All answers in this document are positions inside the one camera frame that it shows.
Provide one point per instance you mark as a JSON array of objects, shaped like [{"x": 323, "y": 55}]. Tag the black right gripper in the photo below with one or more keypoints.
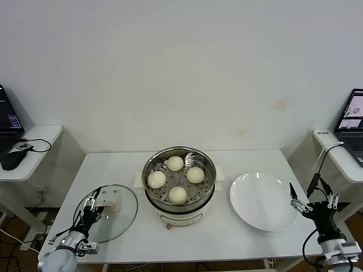
[{"x": 323, "y": 218}]

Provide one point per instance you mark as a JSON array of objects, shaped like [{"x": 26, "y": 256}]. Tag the grey laptop image windows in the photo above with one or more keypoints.
[{"x": 351, "y": 113}]

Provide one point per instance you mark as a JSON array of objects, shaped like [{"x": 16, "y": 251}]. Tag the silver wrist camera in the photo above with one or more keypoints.
[
  {"x": 343, "y": 252},
  {"x": 88, "y": 248}
]

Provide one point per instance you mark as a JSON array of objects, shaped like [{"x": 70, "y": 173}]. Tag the small black usb hub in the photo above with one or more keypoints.
[{"x": 25, "y": 146}]

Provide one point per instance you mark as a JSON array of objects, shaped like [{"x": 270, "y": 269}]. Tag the black laptop dark screen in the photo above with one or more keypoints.
[{"x": 8, "y": 119}]

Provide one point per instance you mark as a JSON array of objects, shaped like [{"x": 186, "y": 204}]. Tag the steel steamer pot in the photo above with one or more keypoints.
[{"x": 181, "y": 219}]

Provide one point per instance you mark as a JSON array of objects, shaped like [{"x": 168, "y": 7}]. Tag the perforated stainless steamer basket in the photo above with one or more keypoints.
[{"x": 210, "y": 175}]

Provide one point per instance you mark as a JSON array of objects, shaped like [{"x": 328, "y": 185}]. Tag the white steamed baozi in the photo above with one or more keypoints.
[
  {"x": 177, "y": 195},
  {"x": 156, "y": 180},
  {"x": 175, "y": 163},
  {"x": 195, "y": 174}
]

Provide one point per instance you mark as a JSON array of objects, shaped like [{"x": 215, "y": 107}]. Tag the white side desk rounded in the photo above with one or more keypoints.
[{"x": 42, "y": 136}]

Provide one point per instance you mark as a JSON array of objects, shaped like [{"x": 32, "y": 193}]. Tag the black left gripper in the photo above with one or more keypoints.
[{"x": 88, "y": 218}]

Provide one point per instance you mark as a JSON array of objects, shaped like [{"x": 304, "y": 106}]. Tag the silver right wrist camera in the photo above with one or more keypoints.
[{"x": 343, "y": 252}]

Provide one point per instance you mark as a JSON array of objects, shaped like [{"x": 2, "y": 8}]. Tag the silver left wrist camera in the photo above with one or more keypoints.
[{"x": 88, "y": 248}]

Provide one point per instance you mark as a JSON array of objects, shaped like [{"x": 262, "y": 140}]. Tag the black computer mouse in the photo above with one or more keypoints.
[{"x": 12, "y": 161}]

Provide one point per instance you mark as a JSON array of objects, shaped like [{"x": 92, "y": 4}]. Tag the white side desk labelled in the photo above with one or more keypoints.
[{"x": 340, "y": 161}]

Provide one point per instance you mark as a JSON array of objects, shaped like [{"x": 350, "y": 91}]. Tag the white round plate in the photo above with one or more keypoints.
[{"x": 261, "y": 204}]

